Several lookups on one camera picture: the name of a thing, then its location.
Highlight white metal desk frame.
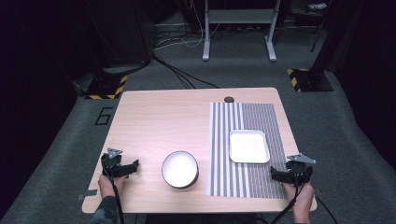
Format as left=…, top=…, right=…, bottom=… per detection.
left=202, top=0, right=282, bottom=63

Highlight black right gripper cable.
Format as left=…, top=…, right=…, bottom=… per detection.
left=270, top=181, right=304, bottom=224

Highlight person's right hand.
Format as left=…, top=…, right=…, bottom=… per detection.
left=281, top=181, right=316, bottom=224

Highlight person's left hand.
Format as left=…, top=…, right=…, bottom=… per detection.
left=97, top=174, right=126, bottom=199

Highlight black floor cables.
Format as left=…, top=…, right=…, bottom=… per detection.
left=151, top=54, right=220, bottom=91

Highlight black stand pole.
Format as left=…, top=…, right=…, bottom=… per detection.
left=311, top=0, right=353, bottom=74

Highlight white floor cables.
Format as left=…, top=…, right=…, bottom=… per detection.
left=153, top=0, right=220, bottom=50

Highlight black thin cable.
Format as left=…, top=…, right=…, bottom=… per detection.
left=313, top=193, right=340, bottom=224

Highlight round white bowl dark rim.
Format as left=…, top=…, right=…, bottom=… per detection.
left=161, top=150, right=200, bottom=190

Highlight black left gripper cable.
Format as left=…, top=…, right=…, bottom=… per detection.
left=102, top=160, right=125, bottom=224

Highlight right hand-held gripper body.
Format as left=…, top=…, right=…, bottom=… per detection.
left=284, top=153, right=318, bottom=188

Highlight black yellow striped base plate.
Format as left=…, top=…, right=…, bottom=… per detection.
left=84, top=72, right=129, bottom=101
left=286, top=67, right=335, bottom=93

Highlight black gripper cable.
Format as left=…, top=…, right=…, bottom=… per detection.
left=270, top=181, right=304, bottom=224
left=102, top=160, right=125, bottom=224

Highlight grey white striped mat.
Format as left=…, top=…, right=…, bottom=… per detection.
left=206, top=102, right=290, bottom=201

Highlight white square tray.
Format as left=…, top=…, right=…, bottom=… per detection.
left=229, top=129, right=271, bottom=164

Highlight grey tape strip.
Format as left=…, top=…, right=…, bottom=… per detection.
left=75, top=189, right=98, bottom=202

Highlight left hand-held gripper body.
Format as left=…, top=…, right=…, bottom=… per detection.
left=100, top=147, right=129, bottom=179

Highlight grey power strip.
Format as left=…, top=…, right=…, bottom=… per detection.
left=307, top=2, right=329, bottom=11

